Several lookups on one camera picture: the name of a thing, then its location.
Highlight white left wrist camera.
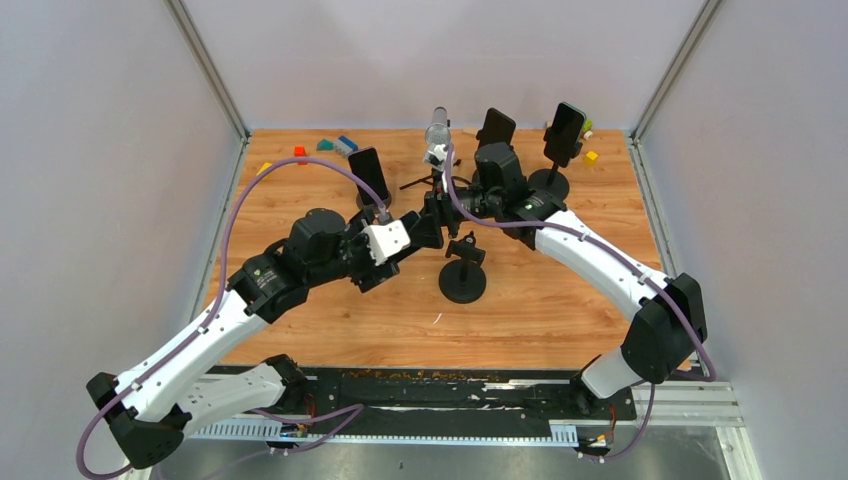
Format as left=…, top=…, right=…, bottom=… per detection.
left=362, top=220, right=411, bottom=266

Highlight black teal-edged smartphone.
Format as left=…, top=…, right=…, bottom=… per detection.
left=543, top=102, right=587, bottom=168

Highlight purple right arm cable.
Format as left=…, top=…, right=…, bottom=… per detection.
left=442, top=145, right=718, bottom=463

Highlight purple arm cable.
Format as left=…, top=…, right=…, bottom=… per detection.
left=442, top=145, right=718, bottom=463
left=75, top=156, right=392, bottom=480

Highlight black phone stand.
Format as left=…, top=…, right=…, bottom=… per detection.
left=528, top=123, right=571, bottom=200
left=438, top=231, right=487, bottom=304

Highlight orange toy block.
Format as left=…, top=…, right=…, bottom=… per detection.
left=293, top=145, right=308, bottom=165

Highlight red toy brick car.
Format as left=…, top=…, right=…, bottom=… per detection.
left=581, top=118, right=594, bottom=140

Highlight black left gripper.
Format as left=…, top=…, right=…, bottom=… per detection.
left=308, top=208, right=402, bottom=293

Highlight yellow toy brick left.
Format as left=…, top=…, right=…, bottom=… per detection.
left=256, top=162, right=272, bottom=176

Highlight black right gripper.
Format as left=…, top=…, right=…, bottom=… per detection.
left=407, top=172, right=502, bottom=248

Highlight blue grey toy bricks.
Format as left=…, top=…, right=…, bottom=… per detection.
left=332, top=135, right=359, bottom=158

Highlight teal toy block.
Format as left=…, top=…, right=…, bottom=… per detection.
left=316, top=139, right=335, bottom=151

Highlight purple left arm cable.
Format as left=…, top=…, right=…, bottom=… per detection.
left=75, top=156, right=392, bottom=480

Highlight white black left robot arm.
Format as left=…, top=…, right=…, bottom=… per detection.
left=86, top=208, right=420, bottom=469

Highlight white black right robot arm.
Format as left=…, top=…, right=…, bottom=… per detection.
left=423, top=142, right=707, bottom=418

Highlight yellow toy cube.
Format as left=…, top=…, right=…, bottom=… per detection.
left=584, top=151, right=599, bottom=166

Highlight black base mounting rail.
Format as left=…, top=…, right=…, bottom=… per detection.
left=239, top=365, right=637, bottom=440

